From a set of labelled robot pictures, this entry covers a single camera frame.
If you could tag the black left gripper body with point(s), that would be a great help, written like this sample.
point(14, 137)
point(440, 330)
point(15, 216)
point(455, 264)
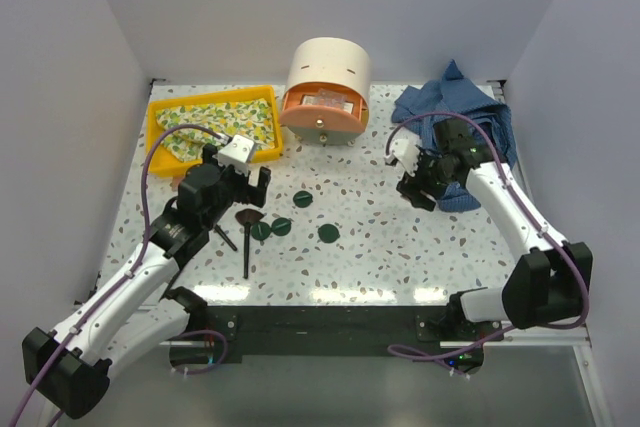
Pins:
point(231, 178)

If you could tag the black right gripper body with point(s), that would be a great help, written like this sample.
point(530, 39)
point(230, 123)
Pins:
point(432, 175)

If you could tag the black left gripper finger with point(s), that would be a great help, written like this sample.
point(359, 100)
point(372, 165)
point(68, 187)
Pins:
point(247, 195)
point(259, 192)

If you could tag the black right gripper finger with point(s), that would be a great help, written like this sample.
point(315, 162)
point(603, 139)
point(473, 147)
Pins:
point(407, 186)
point(421, 201)

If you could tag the pink blush palette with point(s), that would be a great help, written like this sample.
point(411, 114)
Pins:
point(175, 182)

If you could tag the yellow plastic tray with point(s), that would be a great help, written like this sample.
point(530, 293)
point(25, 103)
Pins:
point(165, 164)

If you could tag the nine-pan orange eyeshadow palette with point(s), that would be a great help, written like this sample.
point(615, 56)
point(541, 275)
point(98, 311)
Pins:
point(328, 99)

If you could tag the round cream drawer organizer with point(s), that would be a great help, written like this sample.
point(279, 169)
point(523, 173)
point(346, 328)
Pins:
point(332, 64)

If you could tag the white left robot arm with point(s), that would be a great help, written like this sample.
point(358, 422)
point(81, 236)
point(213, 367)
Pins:
point(72, 364)

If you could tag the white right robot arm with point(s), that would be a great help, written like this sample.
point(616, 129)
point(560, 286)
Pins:
point(549, 284)

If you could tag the black fan makeup brush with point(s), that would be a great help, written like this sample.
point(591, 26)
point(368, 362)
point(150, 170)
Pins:
point(247, 218)

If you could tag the black thin makeup brush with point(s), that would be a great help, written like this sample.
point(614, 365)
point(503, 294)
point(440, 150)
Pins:
point(220, 232)

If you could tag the green powder puff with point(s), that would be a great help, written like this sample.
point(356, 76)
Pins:
point(281, 226)
point(260, 231)
point(303, 199)
point(328, 233)

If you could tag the lemon print cloth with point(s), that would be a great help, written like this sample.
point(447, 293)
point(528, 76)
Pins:
point(251, 119)

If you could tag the blue checkered cloth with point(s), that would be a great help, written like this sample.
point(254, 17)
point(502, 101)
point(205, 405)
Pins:
point(475, 102)

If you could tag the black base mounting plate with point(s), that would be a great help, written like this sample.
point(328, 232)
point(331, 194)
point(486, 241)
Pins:
point(343, 331)

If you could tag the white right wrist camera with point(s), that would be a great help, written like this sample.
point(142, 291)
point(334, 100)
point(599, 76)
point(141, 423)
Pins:
point(404, 152)

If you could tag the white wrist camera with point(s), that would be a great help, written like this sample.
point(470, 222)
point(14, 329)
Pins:
point(404, 152)
point(238, 153)

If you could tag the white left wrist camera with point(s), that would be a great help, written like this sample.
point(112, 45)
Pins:
point(238, 153)

